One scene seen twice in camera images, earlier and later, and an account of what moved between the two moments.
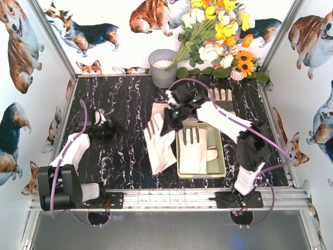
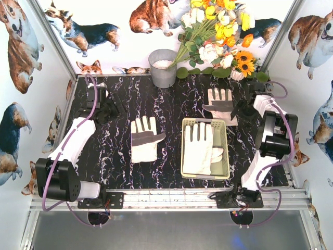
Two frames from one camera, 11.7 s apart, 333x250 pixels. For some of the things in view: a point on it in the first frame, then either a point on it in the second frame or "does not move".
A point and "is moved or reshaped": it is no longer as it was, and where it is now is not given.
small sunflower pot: [244, 64] does not move
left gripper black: [109, 127] -> [114, 106]
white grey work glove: [159, 147] -> [198, 155]
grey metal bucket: [159, 60] does not move
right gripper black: [169, 117] -> [241, 106]
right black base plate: [227, 199] does not move
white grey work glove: [222, 98] does not move
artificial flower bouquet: [212, 32] does not move
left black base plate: [114, 200] does not move
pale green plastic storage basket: [216, 168] is moved or reshaped
